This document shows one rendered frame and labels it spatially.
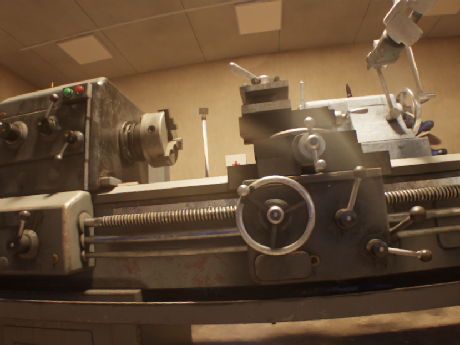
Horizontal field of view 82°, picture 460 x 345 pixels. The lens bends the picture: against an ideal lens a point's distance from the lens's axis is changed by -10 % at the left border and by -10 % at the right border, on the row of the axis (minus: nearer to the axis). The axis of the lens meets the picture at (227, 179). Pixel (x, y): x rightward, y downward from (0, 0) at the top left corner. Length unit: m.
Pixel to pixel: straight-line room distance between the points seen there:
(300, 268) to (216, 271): 0.32
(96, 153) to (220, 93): 3.72
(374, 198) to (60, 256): 0.98
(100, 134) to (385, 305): 1.12
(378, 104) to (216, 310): 0.99
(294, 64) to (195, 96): 1.66
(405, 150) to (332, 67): 3.85
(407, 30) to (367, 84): 3.89
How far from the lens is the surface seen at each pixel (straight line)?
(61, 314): 1.09
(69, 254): 1.06
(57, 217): 1.07
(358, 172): 0.79
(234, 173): 0.98
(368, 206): 0.87
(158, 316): 0.92
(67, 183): 1.23
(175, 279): 1.07
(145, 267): 1.10
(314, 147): 0.76
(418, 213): 0.78
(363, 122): 1.24
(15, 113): 1.52
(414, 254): 0.86
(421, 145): 1.25
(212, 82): 4.87
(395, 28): 1.12
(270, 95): 1.05
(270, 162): 0.84
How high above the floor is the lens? 0.66
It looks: 10 degrees up
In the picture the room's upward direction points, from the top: 4 degrees counter-clockwise
